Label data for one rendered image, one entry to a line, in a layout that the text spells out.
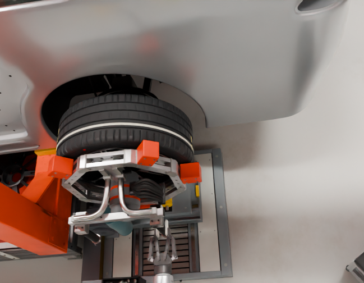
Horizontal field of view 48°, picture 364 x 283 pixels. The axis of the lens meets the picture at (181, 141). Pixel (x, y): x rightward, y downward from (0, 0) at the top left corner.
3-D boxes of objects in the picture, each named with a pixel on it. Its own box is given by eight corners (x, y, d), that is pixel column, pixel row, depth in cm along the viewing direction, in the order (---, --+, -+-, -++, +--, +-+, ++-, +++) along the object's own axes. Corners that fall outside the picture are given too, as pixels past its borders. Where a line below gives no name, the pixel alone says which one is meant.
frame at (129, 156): (192, 188, 216) (168, 143, 169) (192, 200, 213) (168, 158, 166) (93, 199, 225) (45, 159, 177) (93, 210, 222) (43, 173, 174)
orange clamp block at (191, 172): (182, 169, 196) (201, 167, 195) (183, 185, 192) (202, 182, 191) (179, 163, 190) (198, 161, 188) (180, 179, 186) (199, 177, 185)
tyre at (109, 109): (177, 159, 244) (207, 99, 187) (178, 197, 233) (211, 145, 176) (61, 153, 230) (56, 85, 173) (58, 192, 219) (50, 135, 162)
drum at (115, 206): (144, 178, 202) (135, 167, 190) (143, 220, 192) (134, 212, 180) (116, 181, 204) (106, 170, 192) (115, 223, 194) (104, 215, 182)
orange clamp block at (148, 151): (151, 150, 177) (159, 141, 169) (152, 167, 173) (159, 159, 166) (136, 148, 174) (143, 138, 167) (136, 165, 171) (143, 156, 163)
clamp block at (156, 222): (163, 206, 180) (160, 203, 176) (164, 227, 176) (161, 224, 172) (152, 208, 181) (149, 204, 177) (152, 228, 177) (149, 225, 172)
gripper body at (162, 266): (155, 277, 178) (155, 255, 183) (174, 275, 177) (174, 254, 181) (151, 274, 172) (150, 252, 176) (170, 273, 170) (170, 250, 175)
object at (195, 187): (199, 169, 274) (197, 164, 266) (203, 222, 258) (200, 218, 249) (128, 177, 282) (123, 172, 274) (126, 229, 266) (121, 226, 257)
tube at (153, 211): (157, 172, 180) (150, 162, 171) (157, 215, 171) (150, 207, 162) (118, 176, 183) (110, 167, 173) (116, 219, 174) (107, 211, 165)
